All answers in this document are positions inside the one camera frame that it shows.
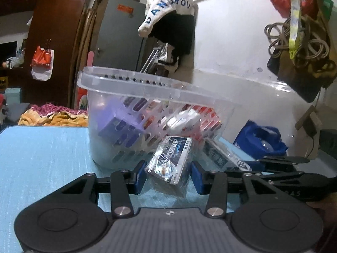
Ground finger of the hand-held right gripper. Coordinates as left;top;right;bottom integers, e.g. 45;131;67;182
223;170;306;182
255;156;311;173

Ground metal clothes hangers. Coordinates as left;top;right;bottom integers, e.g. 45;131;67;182
140;44;170;75

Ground clear plastic basket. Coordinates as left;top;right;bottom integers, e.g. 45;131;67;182
77;66;243;170

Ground dark hanging bag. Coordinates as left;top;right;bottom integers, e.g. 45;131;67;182
267;45;330;104

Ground green bag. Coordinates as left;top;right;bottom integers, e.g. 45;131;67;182
315;0;334;23

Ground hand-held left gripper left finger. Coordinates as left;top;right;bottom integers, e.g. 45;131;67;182
54;160;147;219

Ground dark blue small box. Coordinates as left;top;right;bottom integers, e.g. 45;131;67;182
144;135;193;199

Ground black hanging garment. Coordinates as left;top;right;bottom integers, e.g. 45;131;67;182
151;13;197;72

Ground wooden boards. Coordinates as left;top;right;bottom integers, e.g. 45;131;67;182
68;0;104;109

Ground grey door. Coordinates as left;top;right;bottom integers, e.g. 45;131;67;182
91;0;148;72

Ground wall plug adapter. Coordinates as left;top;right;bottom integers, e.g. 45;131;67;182
294;105;324;139

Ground white printed garment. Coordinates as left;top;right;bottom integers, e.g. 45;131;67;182
138;0;198;38

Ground blue bag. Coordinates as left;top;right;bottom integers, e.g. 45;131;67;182
232;120;289;162

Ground coiled rope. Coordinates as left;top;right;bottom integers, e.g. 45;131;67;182
264;16;337;79

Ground dark long box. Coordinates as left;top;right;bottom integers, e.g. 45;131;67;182
203;138;253;172

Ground yellow blanket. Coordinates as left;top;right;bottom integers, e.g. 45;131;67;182
18;109;89;127

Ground red patterned blanket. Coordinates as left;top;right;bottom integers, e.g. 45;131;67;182
29;103;88;116

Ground white and red plastic bag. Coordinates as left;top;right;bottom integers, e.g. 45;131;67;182
30;46;55;81

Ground white box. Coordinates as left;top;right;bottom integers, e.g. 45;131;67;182
165;109;201;138

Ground yellow-green lanyard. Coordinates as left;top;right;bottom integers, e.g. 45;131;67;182
288;0;304;60

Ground dark wooden wardrobe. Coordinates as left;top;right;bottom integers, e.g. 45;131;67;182
0;0;98;109

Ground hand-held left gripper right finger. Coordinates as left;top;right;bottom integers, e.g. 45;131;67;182
191;161;287;218

